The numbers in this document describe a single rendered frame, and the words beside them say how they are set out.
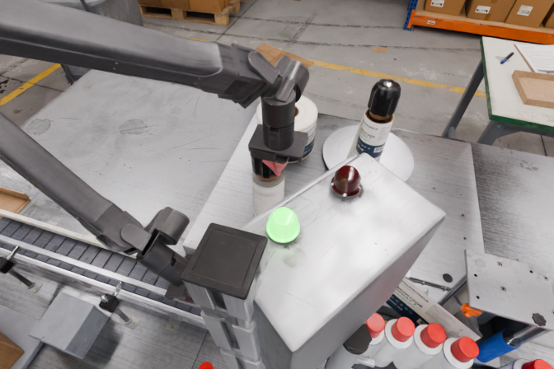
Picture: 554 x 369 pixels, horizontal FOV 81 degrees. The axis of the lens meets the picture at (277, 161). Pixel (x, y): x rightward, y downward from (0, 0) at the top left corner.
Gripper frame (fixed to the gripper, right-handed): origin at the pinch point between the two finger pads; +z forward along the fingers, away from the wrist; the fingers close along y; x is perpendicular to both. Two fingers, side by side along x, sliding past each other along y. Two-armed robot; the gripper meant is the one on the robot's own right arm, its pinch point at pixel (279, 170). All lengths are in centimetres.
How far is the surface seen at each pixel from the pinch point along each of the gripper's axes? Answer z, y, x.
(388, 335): 14.4, -26.8, 21.0
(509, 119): 42, -77, -88
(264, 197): 17.3, 5.2, -4.3
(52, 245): 31, 60, 18
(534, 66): 42, -97, -135
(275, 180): 12.6, 2.8, -6.8
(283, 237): -29.8, -8.9, 30.0
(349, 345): -9.9, -17.2, 30.7
